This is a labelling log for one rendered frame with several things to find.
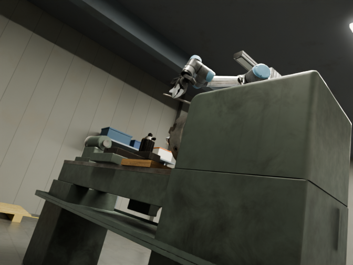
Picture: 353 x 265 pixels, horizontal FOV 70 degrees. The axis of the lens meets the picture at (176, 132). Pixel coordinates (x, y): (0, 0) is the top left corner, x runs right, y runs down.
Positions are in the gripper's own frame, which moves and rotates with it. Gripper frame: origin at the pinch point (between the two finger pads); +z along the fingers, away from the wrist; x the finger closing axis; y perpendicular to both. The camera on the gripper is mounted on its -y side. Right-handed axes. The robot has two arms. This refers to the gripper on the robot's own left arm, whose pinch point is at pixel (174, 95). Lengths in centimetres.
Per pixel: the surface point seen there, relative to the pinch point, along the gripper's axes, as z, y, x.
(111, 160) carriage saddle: 42, 37, -7
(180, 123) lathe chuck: 17.0, -10.2, -6.3
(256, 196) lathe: 50, -64, -10
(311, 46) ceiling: -309, 33, -183
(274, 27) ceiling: -288, 65, -120
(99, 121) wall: -112, 399, -105
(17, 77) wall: -75, 415, 58
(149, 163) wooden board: 40.2, 3.4, -11.1
